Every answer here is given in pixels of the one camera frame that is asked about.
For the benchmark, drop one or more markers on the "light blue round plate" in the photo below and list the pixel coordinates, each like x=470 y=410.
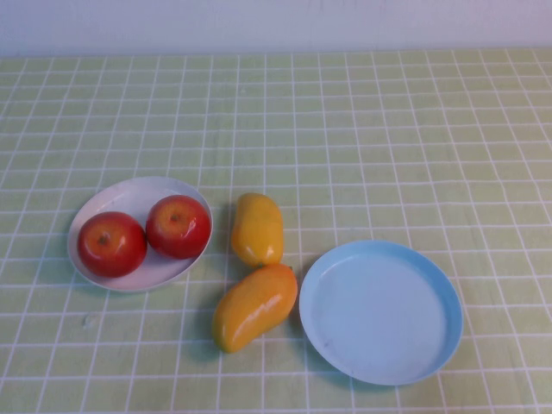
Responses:
x=379 y=315

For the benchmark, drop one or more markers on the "orange yellow mango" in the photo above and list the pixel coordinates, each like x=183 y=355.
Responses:
x=256 y=308

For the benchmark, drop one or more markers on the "red apple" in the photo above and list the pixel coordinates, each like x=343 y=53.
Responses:
x=179 y=228
x=112 y=246

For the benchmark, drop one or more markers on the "whitish round plastic plate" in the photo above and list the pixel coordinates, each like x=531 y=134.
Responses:
x=125 y=196

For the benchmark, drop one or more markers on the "green white checkered tablecloth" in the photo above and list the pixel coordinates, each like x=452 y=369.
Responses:
x=388 y=129

